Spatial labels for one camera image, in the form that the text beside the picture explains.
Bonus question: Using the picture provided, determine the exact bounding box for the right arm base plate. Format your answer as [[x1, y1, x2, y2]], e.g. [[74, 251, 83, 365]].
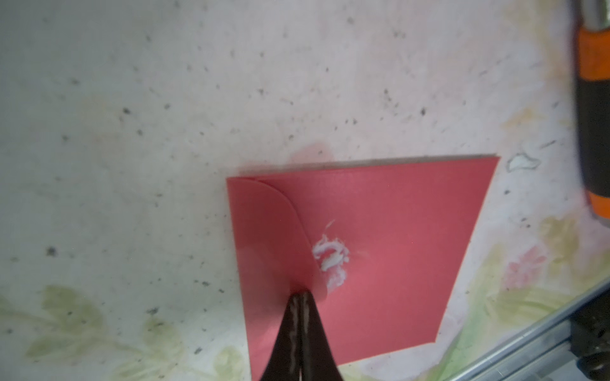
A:
[[570, 291, 610, 381]]

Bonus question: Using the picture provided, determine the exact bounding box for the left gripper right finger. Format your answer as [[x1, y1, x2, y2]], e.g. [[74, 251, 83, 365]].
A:
[[300, 291, 343, 381]]

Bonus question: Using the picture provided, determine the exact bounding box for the orange adjustable wrench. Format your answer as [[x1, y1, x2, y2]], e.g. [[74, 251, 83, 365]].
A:
[[576, 1, 609, 227]]

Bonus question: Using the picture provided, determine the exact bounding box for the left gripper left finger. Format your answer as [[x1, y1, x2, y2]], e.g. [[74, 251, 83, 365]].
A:
[[260, 294, 301, 381]]

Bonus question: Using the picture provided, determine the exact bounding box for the red envelope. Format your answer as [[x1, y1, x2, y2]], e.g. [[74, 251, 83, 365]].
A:
[[227, 157, 498, 379]]

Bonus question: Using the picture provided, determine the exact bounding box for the aluminium mounting rail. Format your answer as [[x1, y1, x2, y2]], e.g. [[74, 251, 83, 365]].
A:
[[450, 281, 609, 380]]

